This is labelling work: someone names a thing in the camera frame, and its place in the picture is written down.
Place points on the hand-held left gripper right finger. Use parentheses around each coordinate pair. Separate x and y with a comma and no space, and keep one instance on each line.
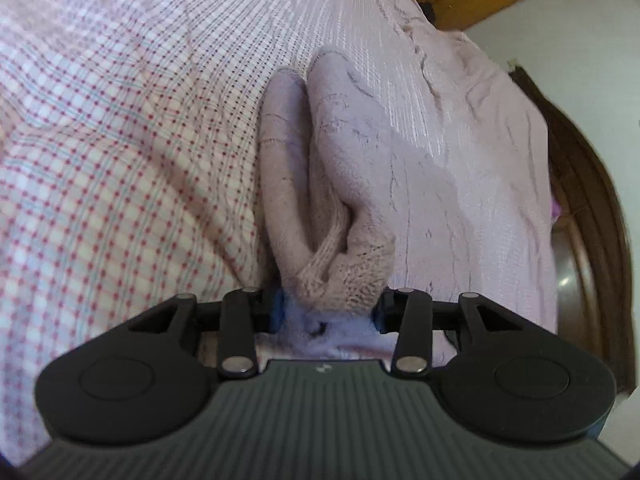
(379,316)

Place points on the pink knitted sock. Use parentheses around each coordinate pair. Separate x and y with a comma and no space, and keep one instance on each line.
(350,160)
(285,170)

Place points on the lavender cloth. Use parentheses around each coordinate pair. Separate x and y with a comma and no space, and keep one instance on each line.
(330,332)

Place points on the checked bed sheet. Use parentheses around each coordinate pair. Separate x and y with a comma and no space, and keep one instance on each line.
(125,135)

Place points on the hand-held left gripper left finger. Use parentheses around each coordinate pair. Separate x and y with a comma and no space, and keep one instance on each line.
(278,312)

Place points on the pink crinkled blanket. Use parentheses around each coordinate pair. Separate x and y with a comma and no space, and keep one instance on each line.
(475,160)

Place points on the wooden headboard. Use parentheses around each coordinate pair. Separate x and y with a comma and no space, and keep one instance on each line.
(595,210)

